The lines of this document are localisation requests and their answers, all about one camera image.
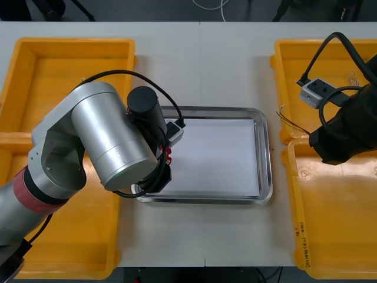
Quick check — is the steel tray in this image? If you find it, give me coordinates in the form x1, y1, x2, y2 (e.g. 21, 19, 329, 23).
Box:
135, 106, 273, 206

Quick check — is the black stand leg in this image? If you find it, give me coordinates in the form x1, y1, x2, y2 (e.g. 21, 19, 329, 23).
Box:
70, 0, 97, 22

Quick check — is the red green-yellow wire harness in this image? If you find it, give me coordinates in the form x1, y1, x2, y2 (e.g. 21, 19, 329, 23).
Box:
276, 104, 312, 135

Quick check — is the yellow-orange plastic bin with handwriting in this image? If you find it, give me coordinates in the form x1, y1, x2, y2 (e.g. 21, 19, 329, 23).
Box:
281, 138, 377, 280

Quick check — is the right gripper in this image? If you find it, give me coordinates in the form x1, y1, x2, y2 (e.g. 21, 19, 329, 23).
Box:
308, 109, 366, 166

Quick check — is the black chair base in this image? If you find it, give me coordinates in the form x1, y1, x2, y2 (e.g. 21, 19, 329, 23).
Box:
270, 0, 366, 22

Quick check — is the white cable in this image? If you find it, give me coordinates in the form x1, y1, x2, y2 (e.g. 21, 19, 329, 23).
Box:
193, 0, 230, 23

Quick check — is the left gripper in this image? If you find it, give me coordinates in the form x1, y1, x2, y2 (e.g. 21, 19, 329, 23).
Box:
138, 144, 174, 195

